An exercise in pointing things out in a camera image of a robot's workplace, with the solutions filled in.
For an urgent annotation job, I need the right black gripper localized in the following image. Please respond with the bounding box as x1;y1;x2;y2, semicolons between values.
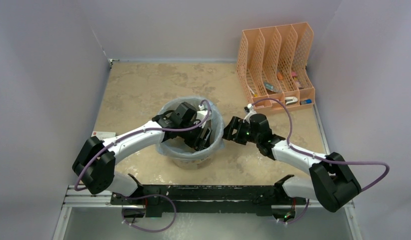
217;116;260;146

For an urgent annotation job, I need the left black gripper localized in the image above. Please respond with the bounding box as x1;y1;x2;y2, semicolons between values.
178;120;212;154

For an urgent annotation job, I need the blue plastic trash bag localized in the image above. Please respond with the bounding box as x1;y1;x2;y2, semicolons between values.
151;96;224;161

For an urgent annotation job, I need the beige paper trash bin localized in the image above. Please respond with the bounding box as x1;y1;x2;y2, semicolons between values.
156;96;225;171

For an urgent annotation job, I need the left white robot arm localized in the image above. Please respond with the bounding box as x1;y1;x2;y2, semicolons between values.
72;99;212;205

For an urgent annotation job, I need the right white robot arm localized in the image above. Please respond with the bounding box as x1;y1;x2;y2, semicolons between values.
222;113;362;213

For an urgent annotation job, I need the white stapler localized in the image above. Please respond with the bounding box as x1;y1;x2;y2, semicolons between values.
284;96;299;106

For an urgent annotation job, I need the orange item in rack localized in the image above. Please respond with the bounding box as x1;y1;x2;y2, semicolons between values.
276;71;284;81

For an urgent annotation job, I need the orange file organizer rack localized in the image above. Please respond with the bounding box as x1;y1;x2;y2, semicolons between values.
236;22;316;115

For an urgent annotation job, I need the blue small item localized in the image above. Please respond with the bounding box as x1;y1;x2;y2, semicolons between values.
300;99;313;105

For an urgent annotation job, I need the white red small box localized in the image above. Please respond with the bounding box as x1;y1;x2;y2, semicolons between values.
91;131;117;140

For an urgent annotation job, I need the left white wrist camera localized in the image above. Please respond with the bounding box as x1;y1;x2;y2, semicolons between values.
195;104;212;128

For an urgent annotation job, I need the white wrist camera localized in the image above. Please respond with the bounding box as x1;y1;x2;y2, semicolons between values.
195;104;212;128
243;103;257;123

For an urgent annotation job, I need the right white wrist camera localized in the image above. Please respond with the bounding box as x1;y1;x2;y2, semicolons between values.
243;103;257;123

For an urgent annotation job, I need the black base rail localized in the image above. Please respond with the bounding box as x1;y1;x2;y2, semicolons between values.
110;175;306;219

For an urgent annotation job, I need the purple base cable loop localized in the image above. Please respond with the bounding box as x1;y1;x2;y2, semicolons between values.
119;194;177;233

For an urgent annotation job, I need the aluminium frame rail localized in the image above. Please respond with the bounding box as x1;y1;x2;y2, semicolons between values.
53;186;362;240

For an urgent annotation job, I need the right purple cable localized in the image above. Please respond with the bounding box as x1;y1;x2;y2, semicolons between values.
251;97;391;194

